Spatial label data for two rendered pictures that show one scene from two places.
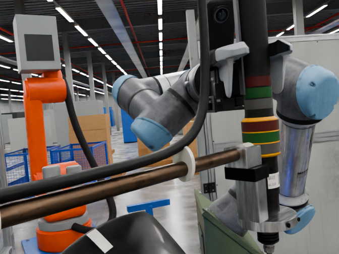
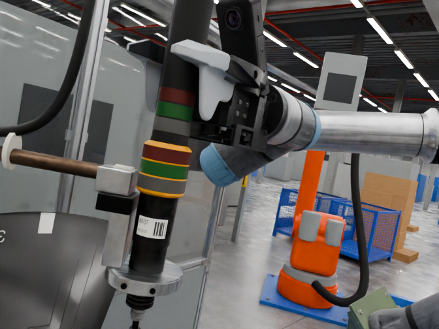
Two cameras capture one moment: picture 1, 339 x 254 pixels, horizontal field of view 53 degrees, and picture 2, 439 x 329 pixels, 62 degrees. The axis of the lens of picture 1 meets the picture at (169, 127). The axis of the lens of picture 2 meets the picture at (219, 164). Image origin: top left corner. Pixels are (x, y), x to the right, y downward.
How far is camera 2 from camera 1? 41 cm
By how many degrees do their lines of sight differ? 41
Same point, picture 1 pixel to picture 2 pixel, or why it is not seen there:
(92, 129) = (389, 193)
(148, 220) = not seen: hidden behind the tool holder
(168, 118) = (229, 151)
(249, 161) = (101, 183)
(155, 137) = (211, 168)
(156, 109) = not seen: hidden behind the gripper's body
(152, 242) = (93, 252)
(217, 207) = (377, 316)
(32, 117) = (311, 157)
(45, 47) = (346, 88)
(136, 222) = (104, 230)
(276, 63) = (205, 78)
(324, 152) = not seen: outside the picture
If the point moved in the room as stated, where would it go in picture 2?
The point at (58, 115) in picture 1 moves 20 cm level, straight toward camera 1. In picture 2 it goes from (361, 168) to (361, 167)
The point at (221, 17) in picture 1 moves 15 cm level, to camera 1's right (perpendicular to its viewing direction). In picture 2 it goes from (230, 21) to (371, 7)
